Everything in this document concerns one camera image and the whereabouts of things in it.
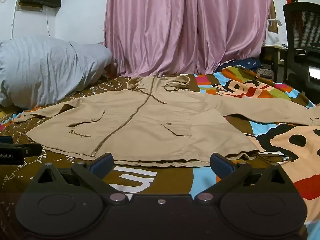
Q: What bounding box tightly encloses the framed wall picture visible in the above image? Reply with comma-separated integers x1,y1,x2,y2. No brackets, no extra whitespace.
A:
267,0,278,33

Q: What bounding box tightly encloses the light blue-grey pillow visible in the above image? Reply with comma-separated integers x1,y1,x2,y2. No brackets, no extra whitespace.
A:
0,36,113,110

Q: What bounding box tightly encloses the beige hooded jacket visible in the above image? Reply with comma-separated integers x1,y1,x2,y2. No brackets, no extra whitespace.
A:
12,74,320,168

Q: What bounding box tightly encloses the black mesh office chair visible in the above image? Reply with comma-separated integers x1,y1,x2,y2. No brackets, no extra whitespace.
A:
282,2,320,98

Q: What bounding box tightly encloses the dark wooden desk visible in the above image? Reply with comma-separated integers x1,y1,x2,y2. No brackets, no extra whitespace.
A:
261,44,288,82

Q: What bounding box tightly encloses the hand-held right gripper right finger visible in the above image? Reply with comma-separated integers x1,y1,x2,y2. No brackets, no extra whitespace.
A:
194,152,293,205

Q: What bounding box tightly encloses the colourful printed blanket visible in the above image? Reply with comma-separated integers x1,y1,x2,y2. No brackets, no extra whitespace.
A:
0,65,320,230

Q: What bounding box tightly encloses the dark blue bag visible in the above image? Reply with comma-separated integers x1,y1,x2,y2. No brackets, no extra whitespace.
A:
220,57,263,73

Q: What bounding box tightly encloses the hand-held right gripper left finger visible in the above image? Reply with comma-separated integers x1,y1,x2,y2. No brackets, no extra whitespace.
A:
31,152,129,205

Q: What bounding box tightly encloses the black hanging cable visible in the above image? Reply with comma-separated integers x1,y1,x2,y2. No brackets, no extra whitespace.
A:
46,6,51,37

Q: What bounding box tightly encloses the pink curtain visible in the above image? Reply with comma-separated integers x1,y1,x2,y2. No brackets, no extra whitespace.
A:
103,0,273,77

